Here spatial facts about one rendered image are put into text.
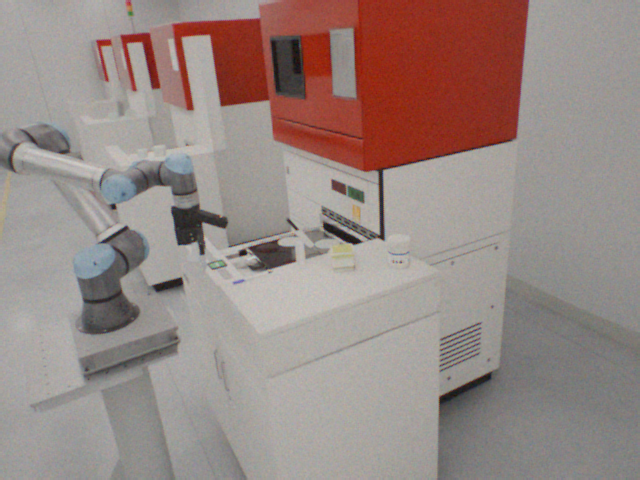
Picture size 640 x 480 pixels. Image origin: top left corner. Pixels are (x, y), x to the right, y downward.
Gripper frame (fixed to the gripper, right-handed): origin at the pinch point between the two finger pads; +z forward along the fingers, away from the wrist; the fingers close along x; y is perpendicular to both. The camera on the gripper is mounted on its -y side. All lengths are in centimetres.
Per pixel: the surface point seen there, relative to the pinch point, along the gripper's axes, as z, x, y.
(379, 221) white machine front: 1, -11, -63
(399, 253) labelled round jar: 0, 17, -60
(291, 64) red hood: -49, -65, -46
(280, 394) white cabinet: 25.2, 39.6, -15.0
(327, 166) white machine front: -10, -47, -54
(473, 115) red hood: -29, -25, -106
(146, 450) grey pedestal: 63, 11, 31
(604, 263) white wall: 67, -47, -205
